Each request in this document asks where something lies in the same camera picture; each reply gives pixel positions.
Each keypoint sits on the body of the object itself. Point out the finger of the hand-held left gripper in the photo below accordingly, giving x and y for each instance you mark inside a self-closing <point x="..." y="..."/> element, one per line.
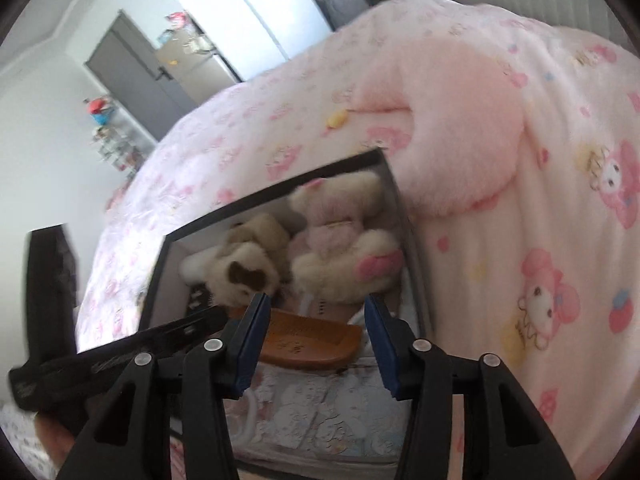
<point x="185" y="330"/>

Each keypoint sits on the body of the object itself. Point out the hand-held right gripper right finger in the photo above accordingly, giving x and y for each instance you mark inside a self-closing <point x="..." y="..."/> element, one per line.
<point x="385" y="355"/>

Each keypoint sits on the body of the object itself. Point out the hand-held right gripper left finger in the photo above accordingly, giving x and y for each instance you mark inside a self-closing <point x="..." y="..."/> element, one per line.
<point x="252" y="345"/>

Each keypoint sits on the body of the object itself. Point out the wooden comb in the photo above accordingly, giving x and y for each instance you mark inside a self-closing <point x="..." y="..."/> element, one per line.
<point x="310" y="345"/>

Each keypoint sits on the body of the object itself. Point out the white patterned cloth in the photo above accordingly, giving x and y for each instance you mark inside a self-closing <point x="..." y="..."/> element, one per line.
<point x="310" y="410"/>

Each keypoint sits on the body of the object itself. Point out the pink white plush toy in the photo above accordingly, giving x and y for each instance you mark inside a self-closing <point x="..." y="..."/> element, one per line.
<point x="340" y="240"/>

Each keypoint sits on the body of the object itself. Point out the black box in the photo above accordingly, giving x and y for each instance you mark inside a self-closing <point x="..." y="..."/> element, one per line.
<point x="280" y="191"/>

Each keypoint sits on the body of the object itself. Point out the white brown-faced plush toy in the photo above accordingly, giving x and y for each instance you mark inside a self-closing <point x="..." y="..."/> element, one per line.
<point x="235" y="272"/>

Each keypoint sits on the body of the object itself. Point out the beige plush bear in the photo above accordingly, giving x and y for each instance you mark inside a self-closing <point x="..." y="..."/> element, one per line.
<point x="260" y="232"/>

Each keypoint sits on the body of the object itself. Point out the pink printed blanket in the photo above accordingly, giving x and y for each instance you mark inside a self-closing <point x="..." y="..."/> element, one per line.
<point x="500" y="285"/>

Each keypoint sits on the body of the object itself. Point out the red blue toy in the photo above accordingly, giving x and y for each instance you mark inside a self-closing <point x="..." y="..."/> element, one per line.
<point x="97" y="107"/>

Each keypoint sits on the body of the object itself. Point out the grey door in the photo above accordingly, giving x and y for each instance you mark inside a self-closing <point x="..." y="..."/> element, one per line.
<point x="135" y="75"/>

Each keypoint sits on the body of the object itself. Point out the small yellow toy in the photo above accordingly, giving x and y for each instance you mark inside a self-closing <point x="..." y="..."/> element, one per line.
<point x="336" y="119"/>

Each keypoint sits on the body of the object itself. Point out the beige fridge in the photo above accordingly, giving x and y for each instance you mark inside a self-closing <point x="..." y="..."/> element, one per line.
<point x="200" y="70"/>

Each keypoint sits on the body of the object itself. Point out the white wardrobe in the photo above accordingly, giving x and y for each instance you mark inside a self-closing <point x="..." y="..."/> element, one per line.
<point x="260" y="10"/>

